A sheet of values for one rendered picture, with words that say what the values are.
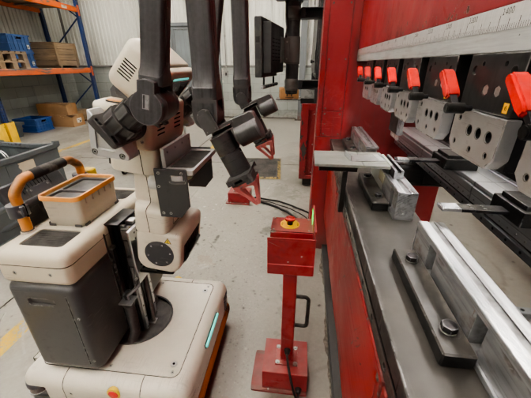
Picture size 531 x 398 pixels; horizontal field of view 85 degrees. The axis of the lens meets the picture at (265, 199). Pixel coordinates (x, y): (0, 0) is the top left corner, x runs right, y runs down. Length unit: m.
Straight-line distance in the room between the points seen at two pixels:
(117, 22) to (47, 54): 1.89
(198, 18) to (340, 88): 1.39
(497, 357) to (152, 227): 0.91
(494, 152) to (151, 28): 0.66
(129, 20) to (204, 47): 8.45
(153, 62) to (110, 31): 8.67
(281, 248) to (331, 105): 1.21
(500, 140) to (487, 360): 0.33
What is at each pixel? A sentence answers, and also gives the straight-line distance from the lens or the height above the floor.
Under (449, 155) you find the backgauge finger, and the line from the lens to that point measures 1.22.
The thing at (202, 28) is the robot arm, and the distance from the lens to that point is 0.70.
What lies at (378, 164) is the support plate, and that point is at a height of 1.00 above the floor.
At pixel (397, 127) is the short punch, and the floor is 1.13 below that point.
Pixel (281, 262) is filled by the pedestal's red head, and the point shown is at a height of 0.71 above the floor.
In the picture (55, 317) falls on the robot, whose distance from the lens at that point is 1.26.
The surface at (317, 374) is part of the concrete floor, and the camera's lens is 1.61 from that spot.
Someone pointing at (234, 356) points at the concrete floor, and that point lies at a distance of 1.66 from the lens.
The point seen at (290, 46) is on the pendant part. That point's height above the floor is 1.45.
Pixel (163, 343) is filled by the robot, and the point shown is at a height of 0.28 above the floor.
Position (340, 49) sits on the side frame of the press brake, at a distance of 1.97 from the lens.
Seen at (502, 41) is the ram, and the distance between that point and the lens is 0.60.
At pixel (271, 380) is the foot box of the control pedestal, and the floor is 0.07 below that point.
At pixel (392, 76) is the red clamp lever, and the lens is 1.02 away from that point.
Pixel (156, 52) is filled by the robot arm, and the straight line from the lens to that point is 0.73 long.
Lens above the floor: 1.32
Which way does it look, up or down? 25 degrees down
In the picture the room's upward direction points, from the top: straight up
